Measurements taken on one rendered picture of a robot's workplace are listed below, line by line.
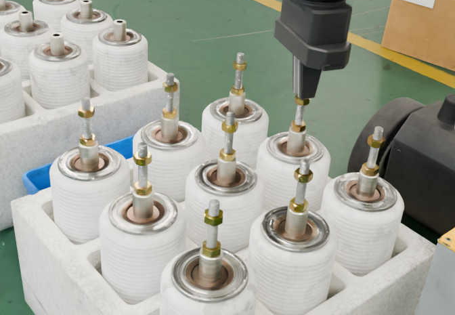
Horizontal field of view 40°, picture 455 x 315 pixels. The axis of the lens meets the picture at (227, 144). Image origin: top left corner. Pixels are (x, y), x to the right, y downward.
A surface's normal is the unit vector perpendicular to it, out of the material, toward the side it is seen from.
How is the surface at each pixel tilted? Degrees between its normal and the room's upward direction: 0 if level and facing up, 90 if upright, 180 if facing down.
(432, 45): 89
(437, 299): 90
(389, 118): 31
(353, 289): 0
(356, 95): 0
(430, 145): 45
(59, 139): 90
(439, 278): 90
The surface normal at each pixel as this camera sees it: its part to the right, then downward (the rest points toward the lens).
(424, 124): -0.50, -0.39
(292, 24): -0.94, 0.14
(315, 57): -0.41, 0.46
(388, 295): 0.64, 0.44
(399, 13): -0.65, 0.35
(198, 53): 0.07, -0.85
